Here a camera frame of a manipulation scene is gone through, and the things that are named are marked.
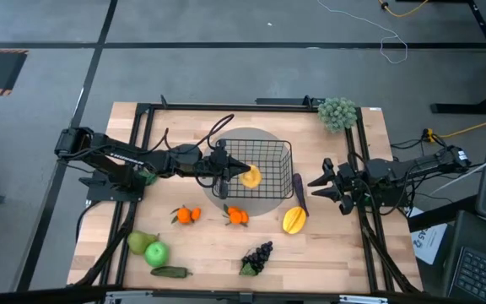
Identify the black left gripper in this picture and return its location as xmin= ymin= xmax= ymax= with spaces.
xmin=202 ymin=140 xmax=252 ymax=200

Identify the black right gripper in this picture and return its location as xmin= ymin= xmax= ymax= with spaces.
xmin=307 ymin=158 xmax=369 ymax=215

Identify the yellow pear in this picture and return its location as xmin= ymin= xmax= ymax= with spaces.
xmin=239 ymin=164 xmax=263 ymax=190

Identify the purple eggplant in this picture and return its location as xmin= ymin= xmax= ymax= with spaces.
xmin=292 ymin=172 xmax=311 ymax=217

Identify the yellow starfruit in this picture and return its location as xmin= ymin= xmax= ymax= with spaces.
xmin=282 ymin=205 xmax=308 ymax=236

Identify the black wire basket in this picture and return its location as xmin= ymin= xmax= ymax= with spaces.
xmin=212 ymin=138 xmax=294 ymax=200

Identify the orange tangerine cluster with leaves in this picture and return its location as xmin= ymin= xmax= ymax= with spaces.
xmin=222 ymin=204 xmax=251 ymax=228
xmin=170 ymin=204 xmax=203 ymax=225

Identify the green apple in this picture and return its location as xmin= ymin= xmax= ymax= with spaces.
xmin=143 ymin=241 xmax=170 ymax=269

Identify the green pear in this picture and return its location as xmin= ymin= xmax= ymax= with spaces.
xmin=127 ymin=230 xmax=160 ymax=256

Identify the dark green cucumber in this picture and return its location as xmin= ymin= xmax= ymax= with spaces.
xmin=149 ymin=265 xmax=194 ymax=280

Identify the grey round placemat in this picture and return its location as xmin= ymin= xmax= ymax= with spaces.
xmin=202 ymin=128 xmax=295 ymax=218

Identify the black grape bunch with leaf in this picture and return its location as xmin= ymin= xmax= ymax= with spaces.
xmin=239 ymin=241 xmax=274 ymax=278

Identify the white paper sheet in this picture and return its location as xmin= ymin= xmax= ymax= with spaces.
xmin=409 ymin=205 xmax=450 ymax=266

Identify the black laptop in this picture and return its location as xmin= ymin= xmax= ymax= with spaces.
xmin=447 ymin=246 xmax=486 ymax=304

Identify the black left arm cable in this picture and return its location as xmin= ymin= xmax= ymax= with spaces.
xmin=148 ymin=113 xmax=235 ymax=155

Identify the black aluminium table frame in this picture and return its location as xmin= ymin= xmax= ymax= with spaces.
xmin=73 ymin=95 xmax=422 ymax=296

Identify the black mount bar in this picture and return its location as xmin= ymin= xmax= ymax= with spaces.
xmin=255 ymin=95 xmax=327 ymax=107

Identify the yellow extension cable with plug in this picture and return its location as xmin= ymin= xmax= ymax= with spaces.
xmin=422 ymin=120 xmax=486 ymax=144

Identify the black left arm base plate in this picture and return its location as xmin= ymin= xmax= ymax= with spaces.
xmin=78 ymin=168 xmax=147 ymax=203

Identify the black desk frame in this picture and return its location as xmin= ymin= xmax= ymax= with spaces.
xmin=430 ymin=0 xmax=486 ymax=115

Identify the white floor cable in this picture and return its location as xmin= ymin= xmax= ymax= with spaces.
xmin=316 ymin=0 xmax=409 ymax=65

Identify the yellow floor cable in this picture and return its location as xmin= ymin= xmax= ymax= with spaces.
xmin=378 ymin=0 xmax=430 ymax=19

